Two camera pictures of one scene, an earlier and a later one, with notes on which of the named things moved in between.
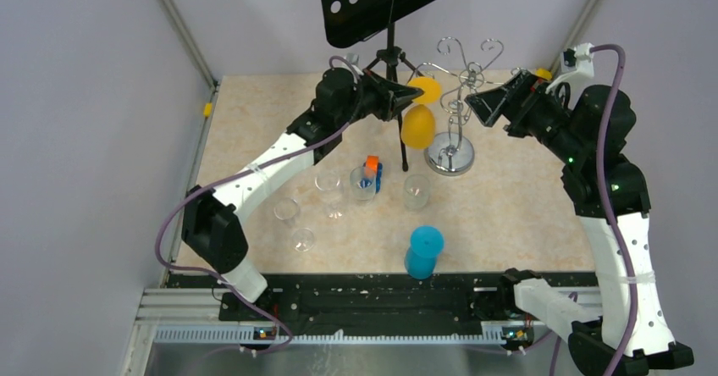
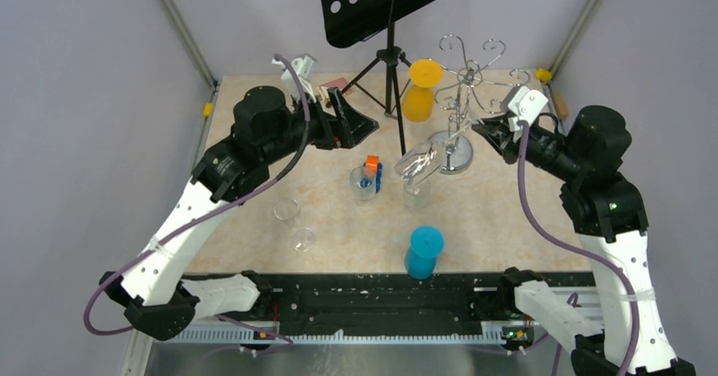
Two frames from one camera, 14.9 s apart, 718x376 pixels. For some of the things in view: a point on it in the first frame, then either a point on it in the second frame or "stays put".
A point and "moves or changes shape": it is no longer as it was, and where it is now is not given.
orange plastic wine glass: (418, 123) moves or changes shape
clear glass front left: (304, 240) stays put
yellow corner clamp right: (544, 73) stays put
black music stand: (358, 4) stays put
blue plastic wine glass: (426, 243) stays put
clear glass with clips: (362, 188) stays put
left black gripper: (393, 97) to (349, 128)
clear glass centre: (416, 190) stays put
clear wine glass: (330, 187) to (420, 163)
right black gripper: (489, 105) to (498, 132)
